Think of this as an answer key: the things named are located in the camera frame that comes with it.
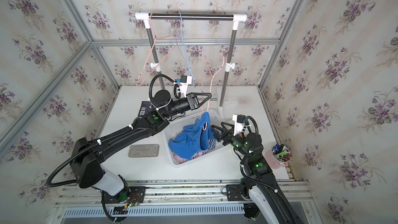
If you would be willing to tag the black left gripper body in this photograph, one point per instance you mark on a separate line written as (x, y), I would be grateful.
(192, 106)

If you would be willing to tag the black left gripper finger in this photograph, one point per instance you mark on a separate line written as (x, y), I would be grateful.
(202, 101)
(203, 94)

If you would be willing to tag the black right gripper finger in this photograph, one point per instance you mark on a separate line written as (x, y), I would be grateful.
(227, 126)
(218, 133)

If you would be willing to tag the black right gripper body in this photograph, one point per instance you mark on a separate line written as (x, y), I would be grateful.
(228, 139)

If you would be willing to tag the light blue wire hanger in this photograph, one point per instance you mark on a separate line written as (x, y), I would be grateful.
(185, 53)

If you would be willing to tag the pink tank top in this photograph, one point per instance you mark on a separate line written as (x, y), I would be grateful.
(181, 160)

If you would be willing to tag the pink wire hanger striped top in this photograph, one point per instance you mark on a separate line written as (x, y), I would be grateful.
(146, 18)

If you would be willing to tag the blue white striped tank top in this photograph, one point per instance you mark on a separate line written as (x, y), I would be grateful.
(212, 145)

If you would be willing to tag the pink wire hanger blue top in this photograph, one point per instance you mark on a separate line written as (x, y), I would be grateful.
(211, 74)

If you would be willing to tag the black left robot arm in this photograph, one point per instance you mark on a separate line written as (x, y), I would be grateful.
(88, 155)

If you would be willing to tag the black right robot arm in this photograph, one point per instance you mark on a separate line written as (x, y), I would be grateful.
(259, 183)

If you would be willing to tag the white perforated plastic basket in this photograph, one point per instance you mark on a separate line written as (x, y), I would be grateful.
(175, 127)

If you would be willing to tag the pink pen cup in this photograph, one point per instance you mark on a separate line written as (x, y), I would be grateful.
(278, 156)

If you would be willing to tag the grey rectangular sponge pad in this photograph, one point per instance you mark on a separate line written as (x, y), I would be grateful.
(144, 151)

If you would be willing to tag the white metal clothes rack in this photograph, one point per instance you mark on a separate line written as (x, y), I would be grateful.
(227, 64)

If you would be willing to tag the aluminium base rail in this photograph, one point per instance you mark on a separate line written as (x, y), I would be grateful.
(157, 198)

